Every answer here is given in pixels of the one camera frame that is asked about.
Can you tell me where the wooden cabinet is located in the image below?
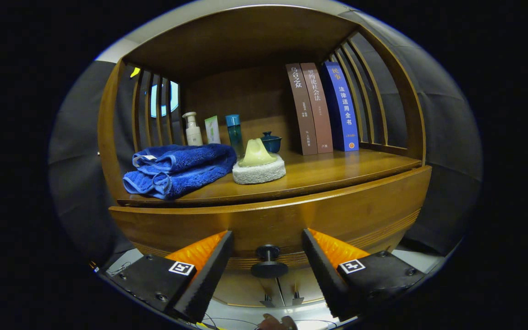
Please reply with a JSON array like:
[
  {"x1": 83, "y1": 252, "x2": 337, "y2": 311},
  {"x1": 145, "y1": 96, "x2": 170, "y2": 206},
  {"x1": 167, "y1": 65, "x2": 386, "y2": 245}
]
[{"x1": 98, "y1": 5, "x2": 432, "y2": 308}]

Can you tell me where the white pump bottle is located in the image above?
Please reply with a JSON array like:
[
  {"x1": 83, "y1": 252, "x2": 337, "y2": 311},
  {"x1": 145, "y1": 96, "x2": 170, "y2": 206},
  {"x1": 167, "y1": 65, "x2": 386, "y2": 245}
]
[{"x1": 182, "y1": 112, "x2": 204, "y2": 146}]

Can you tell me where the blue book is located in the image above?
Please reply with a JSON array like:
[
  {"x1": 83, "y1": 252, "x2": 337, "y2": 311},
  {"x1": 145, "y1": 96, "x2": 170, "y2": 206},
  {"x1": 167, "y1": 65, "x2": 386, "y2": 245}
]
[{"x1": 321, "y1": 62, "x2": 359, "y2": 152}]

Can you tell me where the wooden drawer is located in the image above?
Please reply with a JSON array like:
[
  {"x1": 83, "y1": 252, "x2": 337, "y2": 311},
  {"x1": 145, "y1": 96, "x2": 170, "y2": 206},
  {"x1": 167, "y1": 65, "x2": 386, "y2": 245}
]
[{"x1": 109, "y1": 166, "x2": 432, "y2": 279}]

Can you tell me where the wooden cabinet door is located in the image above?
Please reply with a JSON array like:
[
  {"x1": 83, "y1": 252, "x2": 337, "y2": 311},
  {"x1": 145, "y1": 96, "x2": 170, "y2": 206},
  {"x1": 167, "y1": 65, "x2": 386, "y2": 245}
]
[
  {"x1": 214, "y1": 270, "x2": 286, "y2": 307},
  {"x1": 279, "y1": 275, "x2": 333, "y2": 307}
]

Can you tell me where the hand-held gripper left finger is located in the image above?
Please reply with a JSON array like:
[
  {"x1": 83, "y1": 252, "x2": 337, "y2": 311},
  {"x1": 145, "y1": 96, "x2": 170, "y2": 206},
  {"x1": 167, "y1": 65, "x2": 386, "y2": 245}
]
[{"x1": 100, "y1": 230, "x2": 234, "y2": 323}]

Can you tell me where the reddish brown book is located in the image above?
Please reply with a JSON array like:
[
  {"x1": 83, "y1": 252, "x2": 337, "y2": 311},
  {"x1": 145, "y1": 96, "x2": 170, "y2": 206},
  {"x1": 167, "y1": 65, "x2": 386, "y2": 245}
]
[{"x1": 300, "y1": 63, "x2": 334, "y2": 154}]

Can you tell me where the blue folded towel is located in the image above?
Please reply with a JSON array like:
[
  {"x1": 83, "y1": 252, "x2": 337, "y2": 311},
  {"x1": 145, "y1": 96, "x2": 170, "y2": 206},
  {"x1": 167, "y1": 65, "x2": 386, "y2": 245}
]
[{"x1": 122, "y1": 143, "x2": 237, "y2": 200}]

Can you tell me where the white green tube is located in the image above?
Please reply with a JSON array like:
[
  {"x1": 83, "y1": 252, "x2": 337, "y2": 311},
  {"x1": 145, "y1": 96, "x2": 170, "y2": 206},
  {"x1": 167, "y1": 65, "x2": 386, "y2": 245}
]
[{"x1": 204, "y1": 115, "x2": 221, "y2": 145}]

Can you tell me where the teal blue bottle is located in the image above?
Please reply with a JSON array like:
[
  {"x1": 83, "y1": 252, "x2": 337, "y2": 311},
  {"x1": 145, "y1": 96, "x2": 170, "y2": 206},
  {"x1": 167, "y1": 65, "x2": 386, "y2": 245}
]
[{"x1": 225, "y1": 114, "x2": 245, "y2": 159}]

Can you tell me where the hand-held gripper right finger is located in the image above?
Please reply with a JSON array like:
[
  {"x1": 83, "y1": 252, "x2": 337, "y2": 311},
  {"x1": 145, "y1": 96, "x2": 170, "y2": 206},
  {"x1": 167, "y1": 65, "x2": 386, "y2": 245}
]
[{"x1": 302, "y1": 228, "x2": 427, "y2": 322}]

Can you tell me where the green white scrub sponge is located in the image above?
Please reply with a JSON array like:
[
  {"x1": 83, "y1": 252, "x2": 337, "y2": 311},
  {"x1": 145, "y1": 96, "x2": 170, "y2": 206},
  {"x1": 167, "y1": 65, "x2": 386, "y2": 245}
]
[{"x1": 232, "y1": 138, "x2": 286, "y2": 185}]

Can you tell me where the dark brown book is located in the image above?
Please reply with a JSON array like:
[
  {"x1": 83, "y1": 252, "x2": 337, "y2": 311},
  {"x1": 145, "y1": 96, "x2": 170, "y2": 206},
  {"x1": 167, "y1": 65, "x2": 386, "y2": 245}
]
[{"x1": 286, "y1": 63, "x2": 318, "y2": 156}]

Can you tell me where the wooden countertop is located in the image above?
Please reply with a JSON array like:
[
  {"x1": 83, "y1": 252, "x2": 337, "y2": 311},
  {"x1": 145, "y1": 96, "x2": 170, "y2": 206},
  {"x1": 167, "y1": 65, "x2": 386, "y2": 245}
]
[{"x1": 116, "y1": 148, "x2": 423, "y2": 207}]

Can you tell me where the blue lidded teacup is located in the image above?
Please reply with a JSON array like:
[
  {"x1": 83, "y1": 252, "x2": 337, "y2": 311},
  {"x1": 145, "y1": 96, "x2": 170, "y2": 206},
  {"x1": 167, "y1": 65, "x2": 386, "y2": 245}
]
[{"x1": 260, "y1": 132, "x2": 282, "y2": 154}]

